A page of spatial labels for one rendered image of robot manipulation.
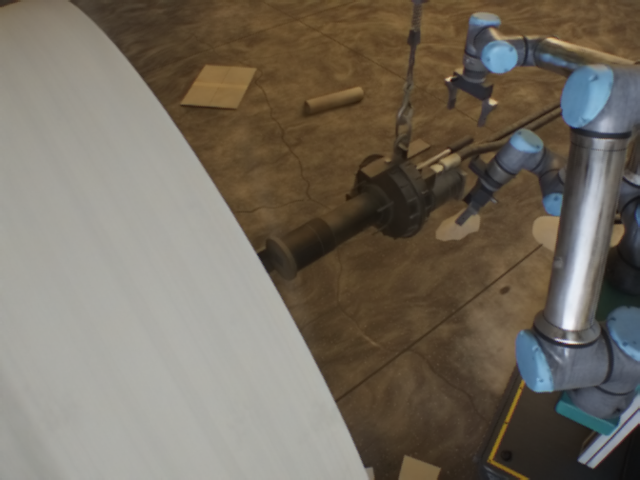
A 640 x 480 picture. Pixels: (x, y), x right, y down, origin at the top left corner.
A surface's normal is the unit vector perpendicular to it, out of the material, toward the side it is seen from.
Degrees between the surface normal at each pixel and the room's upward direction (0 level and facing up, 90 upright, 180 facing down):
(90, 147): 22
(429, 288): 0
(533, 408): 0
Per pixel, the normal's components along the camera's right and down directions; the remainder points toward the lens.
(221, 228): 0.34, -0.27
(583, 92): -0.99, -0.05
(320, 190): 0.00, -0.69
